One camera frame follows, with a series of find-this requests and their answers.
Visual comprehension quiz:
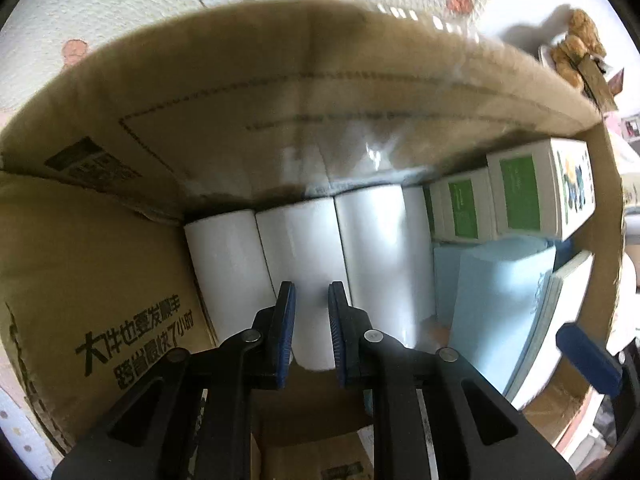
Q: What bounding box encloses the light blue case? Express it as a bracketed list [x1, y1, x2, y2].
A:
[432, 237, 558, 396]

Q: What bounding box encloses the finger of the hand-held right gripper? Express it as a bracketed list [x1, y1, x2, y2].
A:
[556, 322, 638, 397]

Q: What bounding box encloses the green white cartoon carton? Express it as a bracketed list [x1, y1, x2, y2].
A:
[440, 167, 498, 243]
[422, 182, 448, 238]
[486, 137, 598, 242]

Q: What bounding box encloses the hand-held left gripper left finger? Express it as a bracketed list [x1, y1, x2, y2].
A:
[52, 280, 297, 480]

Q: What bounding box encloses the brown cardboard box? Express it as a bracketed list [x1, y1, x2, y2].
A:
[0, 0, 626, 480]

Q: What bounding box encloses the brown teddy bear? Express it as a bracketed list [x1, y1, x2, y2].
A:
[547, 7, 608, 86]

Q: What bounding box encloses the white plush printed blanket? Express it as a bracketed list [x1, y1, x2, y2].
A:
[0, 390, 56, 480]

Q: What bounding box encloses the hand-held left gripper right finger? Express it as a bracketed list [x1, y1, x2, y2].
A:
[327, 280, 576, 480]

